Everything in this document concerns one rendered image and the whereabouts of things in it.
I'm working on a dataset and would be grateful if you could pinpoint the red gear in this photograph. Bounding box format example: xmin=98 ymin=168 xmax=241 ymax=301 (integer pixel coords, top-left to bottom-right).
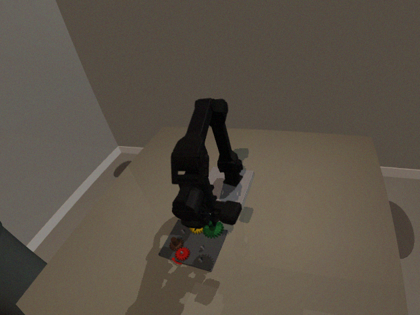
xmin=175 ymin=247 xmax=190 ymax=261

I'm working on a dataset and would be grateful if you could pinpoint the yellow gear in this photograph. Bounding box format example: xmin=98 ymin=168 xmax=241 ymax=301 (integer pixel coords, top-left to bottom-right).
xmin=189 ymin=228 xmax=203 ymax=234

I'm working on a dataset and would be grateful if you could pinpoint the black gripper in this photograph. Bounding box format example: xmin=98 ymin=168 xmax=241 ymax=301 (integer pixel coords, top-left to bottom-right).
xmin=202 ymin=185 xmax=242 ymax=226

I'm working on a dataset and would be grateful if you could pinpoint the brown gear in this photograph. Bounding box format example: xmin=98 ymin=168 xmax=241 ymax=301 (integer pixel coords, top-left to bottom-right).
xmin=169 ymin=237 xmax=183 ymax=251

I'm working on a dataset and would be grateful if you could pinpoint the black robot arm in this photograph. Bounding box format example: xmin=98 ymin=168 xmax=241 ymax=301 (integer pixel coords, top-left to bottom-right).
xmin=171 ymin=98 xmax=243 ymax=229

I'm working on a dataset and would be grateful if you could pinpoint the green gear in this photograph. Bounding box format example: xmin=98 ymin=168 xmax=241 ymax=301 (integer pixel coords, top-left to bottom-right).
xmin=202 ymin=221 xmax=224 ymax=239

